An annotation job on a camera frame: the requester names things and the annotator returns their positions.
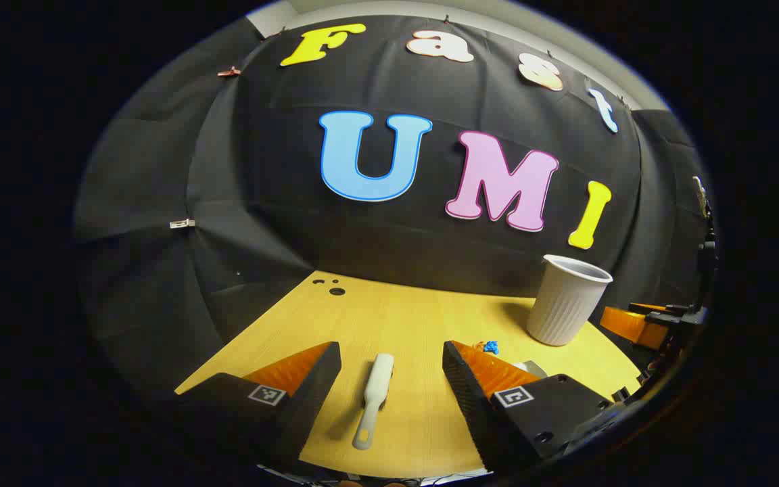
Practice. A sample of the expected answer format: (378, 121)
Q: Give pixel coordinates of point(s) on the white cloth clip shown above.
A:
(182, 223)

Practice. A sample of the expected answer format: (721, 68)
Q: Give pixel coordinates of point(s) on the red cloth clip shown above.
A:
(229, 71)

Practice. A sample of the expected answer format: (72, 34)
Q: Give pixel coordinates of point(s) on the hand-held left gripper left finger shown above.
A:
(315, 392)

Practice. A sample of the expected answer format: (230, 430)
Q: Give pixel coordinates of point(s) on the wooden desktop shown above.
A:
(403, 318)

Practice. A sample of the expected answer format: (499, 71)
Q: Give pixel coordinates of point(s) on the black desk edge clamp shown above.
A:
(621, 393)

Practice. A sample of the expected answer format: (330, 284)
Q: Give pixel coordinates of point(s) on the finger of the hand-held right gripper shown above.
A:
(646, 308)
(629, 328)

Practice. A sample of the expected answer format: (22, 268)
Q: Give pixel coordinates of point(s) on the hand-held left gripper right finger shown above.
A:
(467, 399)

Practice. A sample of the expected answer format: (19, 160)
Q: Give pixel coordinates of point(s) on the blue paper scrap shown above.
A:
(491, 347)

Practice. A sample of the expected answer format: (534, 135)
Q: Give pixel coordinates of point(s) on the small white broom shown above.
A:
(379, 382)

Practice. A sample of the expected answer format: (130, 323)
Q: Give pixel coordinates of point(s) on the black backdrop cloth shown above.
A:
(261, 223)

